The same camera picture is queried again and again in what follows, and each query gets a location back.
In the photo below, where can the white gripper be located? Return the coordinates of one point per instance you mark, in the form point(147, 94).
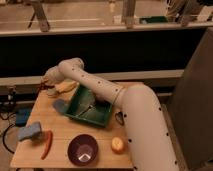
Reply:
point(54, 75)

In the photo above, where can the dark red grape bunch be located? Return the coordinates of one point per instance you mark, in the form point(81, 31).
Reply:
point(42, 87)

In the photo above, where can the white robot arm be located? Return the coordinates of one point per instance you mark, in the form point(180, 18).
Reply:
point(150, 145)

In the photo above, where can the white paper cup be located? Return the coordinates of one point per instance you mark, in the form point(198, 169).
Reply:
point(52, 92)

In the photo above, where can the yellow banana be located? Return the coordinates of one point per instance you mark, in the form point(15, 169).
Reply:
point(65, 86)

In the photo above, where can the grey blue plate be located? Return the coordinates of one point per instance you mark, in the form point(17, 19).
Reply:
point(60, 106)

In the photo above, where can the green plastic tray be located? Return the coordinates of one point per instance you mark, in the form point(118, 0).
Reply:
point(85, 109)

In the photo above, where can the blue box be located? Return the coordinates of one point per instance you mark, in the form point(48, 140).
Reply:
point(22, 116)

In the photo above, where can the blue sponge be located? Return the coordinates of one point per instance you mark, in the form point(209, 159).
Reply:
point(29, 132)

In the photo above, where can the purple bowl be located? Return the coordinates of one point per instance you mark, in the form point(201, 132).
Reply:
point(82, 150)

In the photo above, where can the yellow apple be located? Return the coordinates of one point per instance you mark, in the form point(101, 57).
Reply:
point(117, 145)

